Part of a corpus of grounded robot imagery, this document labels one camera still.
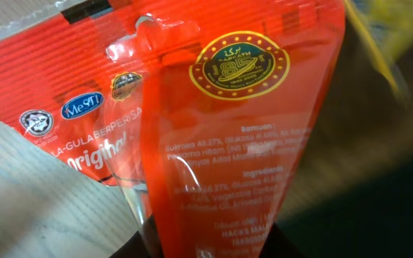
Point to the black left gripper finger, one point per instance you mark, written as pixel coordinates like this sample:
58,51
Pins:
146,244

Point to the red candy bag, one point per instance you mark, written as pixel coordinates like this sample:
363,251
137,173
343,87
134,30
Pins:
202,109

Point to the black open gift box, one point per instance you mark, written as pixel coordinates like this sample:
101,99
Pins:
374,219

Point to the yellow candy bag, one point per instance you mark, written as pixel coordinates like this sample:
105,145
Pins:
385,28

